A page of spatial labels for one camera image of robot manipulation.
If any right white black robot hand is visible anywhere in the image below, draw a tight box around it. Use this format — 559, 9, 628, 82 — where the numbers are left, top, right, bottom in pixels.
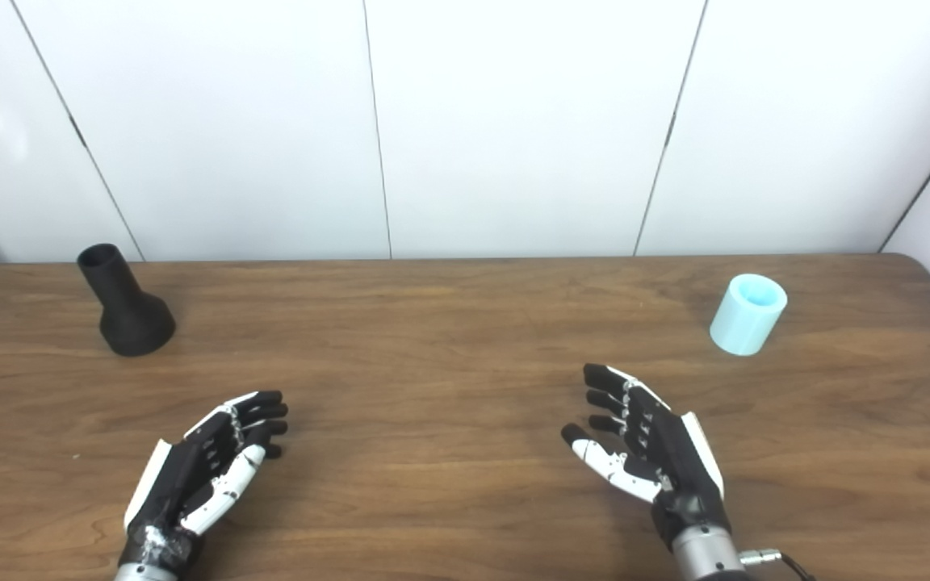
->
560, 363, 734, 551

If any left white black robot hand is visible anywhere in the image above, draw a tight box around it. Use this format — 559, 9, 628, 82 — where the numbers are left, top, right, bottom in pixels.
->
118, 391, 289, 567

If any light-blue short hose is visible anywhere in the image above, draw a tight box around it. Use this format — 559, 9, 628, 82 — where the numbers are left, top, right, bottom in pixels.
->
710, 274, 789, 357

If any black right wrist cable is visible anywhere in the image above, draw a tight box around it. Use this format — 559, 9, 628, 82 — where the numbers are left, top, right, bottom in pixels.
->
739, 548, 818, 581

